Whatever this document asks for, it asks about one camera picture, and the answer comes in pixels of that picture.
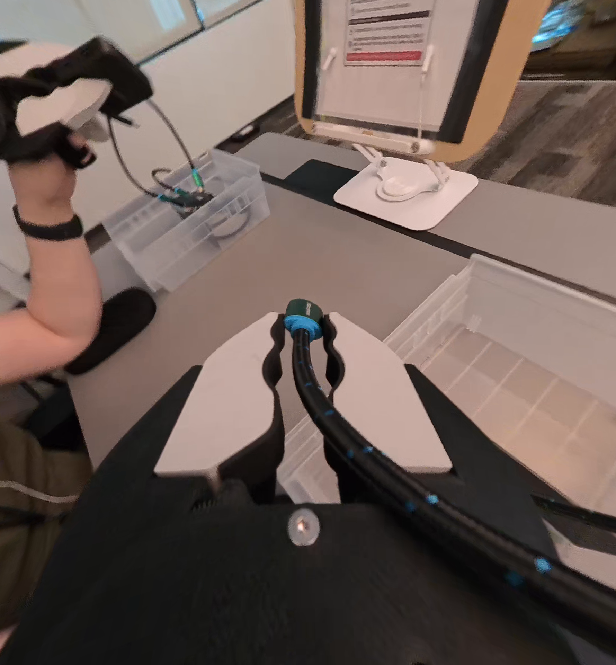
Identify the olive green clothing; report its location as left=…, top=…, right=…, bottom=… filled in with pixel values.
left=0, top=322, right=95, bottom=642

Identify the black padded armrest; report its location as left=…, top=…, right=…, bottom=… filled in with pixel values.
left=64, top=288, right=157, bottom=376

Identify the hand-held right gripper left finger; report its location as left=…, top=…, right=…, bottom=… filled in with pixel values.
left=153, top=312, right=288, bottom=502

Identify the white tablet stand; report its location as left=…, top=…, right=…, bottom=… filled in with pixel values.
left=312, top=119, right=479, bottom=232

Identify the black desk grommet cover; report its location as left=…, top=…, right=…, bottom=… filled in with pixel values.
left=285, top=159, right=360, bottom=206

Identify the black wristband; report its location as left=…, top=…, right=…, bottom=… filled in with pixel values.
left=13, top=204, right=84, bottom=241

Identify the clear plastic bin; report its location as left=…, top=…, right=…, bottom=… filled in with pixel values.
left=277, top=253, right=616, bottom=611
left=101, top=148, right=271, bottom=293

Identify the person's left forearm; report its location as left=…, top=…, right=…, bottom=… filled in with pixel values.
left=0, top=205, right=105, bottom=388

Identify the wooden instruction sign board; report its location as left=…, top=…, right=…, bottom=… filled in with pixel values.
left=292, top=0, right=553, bottom=163

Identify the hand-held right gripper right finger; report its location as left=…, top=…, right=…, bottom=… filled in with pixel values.
left=322, top=312, right=454, bottom=476

